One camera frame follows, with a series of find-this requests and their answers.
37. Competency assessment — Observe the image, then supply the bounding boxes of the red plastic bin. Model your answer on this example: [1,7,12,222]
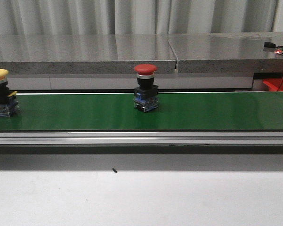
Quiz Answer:
[263,78,283,92]

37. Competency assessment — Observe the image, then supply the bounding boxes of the grey curtain backdrop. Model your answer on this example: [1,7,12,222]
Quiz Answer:
[0,0,283,35]

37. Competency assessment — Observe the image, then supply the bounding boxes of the grey stone countertop slab right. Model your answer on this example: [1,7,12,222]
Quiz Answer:
[169,32,283,73]

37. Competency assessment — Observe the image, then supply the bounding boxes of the grey stone countertop slab left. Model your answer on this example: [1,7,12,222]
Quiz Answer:
[0,34,176,74]

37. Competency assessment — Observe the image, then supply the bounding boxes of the white cabinet panel under counter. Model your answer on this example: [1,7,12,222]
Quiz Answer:
[7,73,254,90]

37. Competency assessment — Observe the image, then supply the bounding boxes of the aluminium conveyor side rail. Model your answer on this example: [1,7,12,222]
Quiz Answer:
[0,131,283,145]

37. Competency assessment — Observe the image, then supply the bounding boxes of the green conveyor belt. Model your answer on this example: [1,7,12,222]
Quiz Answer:
[0,92,283,131]

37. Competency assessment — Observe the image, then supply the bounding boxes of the black connector plug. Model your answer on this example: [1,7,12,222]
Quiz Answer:
[264,42,276,48]

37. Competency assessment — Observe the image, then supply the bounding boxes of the grey stone countertop slab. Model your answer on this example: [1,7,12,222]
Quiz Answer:
[169,32,283,73]
[0,34,176,74]

